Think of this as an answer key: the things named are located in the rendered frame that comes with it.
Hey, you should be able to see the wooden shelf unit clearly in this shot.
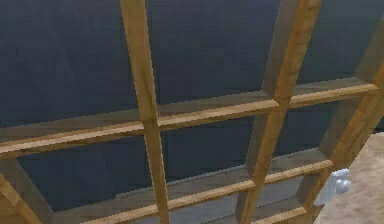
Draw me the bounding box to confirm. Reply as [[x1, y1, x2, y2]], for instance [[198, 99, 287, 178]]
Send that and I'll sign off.
[[0, 0, 384, 224]]

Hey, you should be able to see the small white round-knobbed object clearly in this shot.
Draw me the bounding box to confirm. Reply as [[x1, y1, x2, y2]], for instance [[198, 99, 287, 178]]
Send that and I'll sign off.
[[313, 168, 353, 207]]

